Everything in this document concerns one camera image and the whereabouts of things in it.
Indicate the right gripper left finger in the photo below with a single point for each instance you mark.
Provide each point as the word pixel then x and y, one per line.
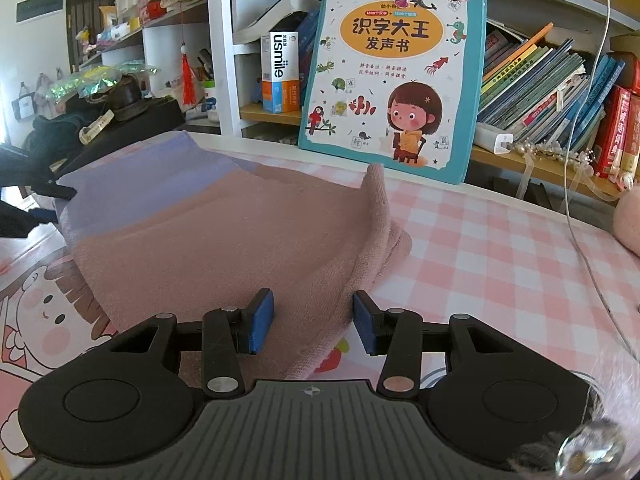
pixel 226 333

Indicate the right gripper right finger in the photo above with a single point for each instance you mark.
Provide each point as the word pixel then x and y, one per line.
pixel 396 334

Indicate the pink and lilac knit sweater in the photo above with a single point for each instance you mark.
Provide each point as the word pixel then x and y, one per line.
pixel 167 226

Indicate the white power adapter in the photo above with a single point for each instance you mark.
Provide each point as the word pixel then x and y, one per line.
pixel 493 139

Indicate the red tassel ornament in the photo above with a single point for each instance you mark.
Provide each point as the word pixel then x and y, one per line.
pixel 188 90

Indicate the pink plush pig toy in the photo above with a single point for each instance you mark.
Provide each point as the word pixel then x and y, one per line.
pixel 626 221

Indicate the teal children's sound book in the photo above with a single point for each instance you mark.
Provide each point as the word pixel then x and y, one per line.
pixel 397 83

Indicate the red thick dictionary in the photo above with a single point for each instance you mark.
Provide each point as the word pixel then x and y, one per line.
pixel 616 147

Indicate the white usmile box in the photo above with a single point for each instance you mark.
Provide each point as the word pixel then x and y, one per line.
pixel 280 77

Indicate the wooden bookshelf with books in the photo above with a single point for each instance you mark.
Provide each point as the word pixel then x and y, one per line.
pixel 525 82

